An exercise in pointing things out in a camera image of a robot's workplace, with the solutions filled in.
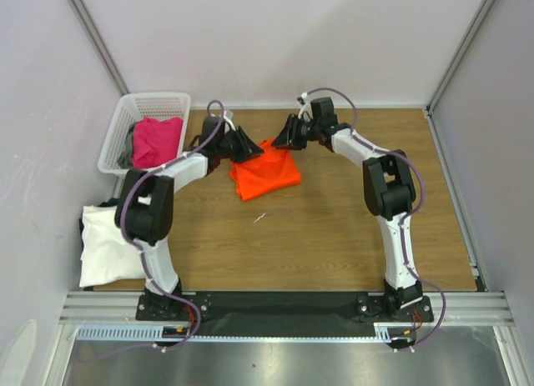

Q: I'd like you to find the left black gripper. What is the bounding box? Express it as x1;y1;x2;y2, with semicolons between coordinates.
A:
216;126;264;165

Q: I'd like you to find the orange t shirt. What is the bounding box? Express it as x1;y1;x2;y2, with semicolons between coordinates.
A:
229;138;301;202

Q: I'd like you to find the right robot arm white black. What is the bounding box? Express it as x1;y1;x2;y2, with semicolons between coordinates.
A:
272;93;423;321

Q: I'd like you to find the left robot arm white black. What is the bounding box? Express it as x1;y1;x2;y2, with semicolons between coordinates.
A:
115;115;264;320

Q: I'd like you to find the small white scrap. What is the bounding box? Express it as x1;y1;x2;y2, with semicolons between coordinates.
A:
253;213;266;223

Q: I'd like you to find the pink t shirt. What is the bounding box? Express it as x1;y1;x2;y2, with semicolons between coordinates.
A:
131;117;184;168

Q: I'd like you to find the grey t shirt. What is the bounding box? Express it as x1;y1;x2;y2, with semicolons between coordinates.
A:
117;123;137;169

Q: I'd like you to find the white plastic laundry basket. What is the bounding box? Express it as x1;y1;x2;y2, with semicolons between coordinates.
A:
98;92;191;178

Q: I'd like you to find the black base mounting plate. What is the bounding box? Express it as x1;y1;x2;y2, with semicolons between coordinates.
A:
135;289;435;339

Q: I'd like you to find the folded white t shirt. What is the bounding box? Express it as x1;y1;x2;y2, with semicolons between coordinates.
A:
79;206;145;288

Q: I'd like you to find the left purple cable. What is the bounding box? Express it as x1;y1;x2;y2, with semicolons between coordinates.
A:
78;99;234;362

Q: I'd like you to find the white cable duct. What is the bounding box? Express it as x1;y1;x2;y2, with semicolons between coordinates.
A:
77;323;415;344

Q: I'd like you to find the aluminium frame rail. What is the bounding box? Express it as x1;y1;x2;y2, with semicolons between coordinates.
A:
59;291;514;326

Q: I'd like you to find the left aluminium corner post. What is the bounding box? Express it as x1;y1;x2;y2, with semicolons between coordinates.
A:
67;0;129;96

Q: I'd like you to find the aluminium corner post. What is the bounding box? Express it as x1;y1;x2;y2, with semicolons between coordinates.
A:
426;0;497;114
67;0;129;96

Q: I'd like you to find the right aluminium corner post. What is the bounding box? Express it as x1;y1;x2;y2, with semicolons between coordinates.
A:
426;0;497;114

